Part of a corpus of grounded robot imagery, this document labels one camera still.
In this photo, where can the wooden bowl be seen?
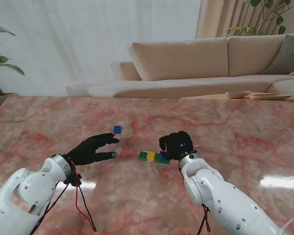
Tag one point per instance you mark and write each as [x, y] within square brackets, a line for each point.
[237, 94]

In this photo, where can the blue toy brick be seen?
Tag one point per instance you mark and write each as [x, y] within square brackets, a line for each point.
[117, 129]
[163, 154]

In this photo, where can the sheer white curtain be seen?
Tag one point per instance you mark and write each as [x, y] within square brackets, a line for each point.
[88, 36]

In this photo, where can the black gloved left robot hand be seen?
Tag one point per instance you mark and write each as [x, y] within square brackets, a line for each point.
[88, 149]

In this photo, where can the tall leafy branch plant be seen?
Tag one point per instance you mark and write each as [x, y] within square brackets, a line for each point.
[245, 30]

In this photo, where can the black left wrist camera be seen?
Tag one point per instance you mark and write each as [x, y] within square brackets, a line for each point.
[74, 180]

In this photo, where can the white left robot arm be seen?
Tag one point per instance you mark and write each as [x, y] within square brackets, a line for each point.
[17, 203]

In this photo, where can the beige sofa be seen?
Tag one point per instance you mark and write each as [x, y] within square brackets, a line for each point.
[186, 61]

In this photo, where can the beige curtain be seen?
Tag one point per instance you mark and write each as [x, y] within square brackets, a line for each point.
[210, 19]

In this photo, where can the large-leaf green houseplant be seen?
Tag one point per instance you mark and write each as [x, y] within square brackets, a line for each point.
[14, 69]

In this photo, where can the pale plant pot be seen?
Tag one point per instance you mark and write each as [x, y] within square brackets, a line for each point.
[0, 100]

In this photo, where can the white zip tie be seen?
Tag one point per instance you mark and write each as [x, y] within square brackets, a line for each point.
[287, 222]

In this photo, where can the green toy brick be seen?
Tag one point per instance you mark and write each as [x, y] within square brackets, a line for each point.
[143, 156]
[165, 161]
[158, 157]

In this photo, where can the flat wooden tray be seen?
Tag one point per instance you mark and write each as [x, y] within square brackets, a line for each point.
[270, 97]

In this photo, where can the grey sofa cushion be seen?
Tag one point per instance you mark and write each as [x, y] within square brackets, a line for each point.
[286, 56]

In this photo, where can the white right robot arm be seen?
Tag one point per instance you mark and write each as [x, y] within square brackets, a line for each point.
[225, 200]

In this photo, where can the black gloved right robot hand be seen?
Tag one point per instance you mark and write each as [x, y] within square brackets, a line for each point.
[177, 145]

